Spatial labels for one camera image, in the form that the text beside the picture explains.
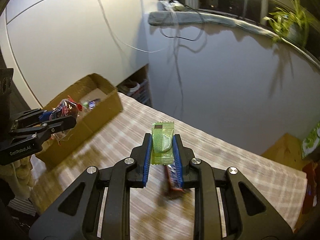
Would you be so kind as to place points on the snickers bar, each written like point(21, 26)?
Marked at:
point(172, 189)

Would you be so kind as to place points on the green tissue box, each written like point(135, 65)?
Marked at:
point(310, 145)

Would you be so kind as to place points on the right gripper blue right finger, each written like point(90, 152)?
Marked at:
point(182, 157)

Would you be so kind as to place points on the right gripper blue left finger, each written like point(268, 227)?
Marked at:
point(142, 156)

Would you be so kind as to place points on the white power strip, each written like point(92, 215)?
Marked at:
point(172, 5)

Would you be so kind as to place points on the green potted plant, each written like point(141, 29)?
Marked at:
point(290, 25)

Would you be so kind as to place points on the brown cardboard box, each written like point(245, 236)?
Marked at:
point(90, 87)

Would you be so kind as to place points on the red date snack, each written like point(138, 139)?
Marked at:
point(66, 107)

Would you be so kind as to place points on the grey windowsill mat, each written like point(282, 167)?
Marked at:
point(166, 18)

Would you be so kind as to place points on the green candy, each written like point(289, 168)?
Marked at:
point(162, 138)

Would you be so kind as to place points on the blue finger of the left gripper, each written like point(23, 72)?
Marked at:
point(46, 116)

